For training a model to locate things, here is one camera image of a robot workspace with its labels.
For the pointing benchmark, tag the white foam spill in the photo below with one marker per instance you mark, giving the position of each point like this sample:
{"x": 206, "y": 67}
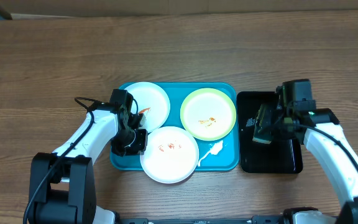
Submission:
{"x": 214, "y": 150}

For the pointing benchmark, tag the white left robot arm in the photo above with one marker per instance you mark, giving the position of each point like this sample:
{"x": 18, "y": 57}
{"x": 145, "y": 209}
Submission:
{"x": 62, "y": 187}

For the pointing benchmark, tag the white plate with ketchup streak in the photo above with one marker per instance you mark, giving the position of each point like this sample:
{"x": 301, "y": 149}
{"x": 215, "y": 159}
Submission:
{"x": 152, "y": 101}

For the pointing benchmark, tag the teal plastic tray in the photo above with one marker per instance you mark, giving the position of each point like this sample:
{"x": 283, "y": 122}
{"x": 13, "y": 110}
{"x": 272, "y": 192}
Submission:
{"x": 226, "y": 159}

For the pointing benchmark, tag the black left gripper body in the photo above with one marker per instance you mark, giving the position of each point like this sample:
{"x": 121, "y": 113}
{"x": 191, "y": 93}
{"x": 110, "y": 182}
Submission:
{"x": 129, "y": 141}

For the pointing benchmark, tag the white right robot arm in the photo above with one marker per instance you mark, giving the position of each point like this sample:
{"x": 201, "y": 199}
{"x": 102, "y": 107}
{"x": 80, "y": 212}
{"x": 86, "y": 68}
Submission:
{"x": 320, "y": 132}

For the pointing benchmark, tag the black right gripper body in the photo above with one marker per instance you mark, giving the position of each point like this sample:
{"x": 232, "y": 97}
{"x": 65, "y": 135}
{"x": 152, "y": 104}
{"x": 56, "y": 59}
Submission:
{"x": 280, "y": 125}

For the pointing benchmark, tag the green yellow sponge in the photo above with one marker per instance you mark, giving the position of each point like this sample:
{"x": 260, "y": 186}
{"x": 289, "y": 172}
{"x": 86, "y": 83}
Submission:
{"x": 263, "y": 123}

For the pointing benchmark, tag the black rectangular tray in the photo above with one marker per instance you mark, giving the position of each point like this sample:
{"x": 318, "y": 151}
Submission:
{"x": 282, "y": 157}

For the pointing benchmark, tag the white plate with red smears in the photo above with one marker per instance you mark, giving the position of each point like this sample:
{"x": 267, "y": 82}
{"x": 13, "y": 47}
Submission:
{"x": 171, "y": 155}

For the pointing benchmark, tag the green rimmed plate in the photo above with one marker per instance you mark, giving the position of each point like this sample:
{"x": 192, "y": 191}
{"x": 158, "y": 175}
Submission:
{"x": 208, "y": 114}

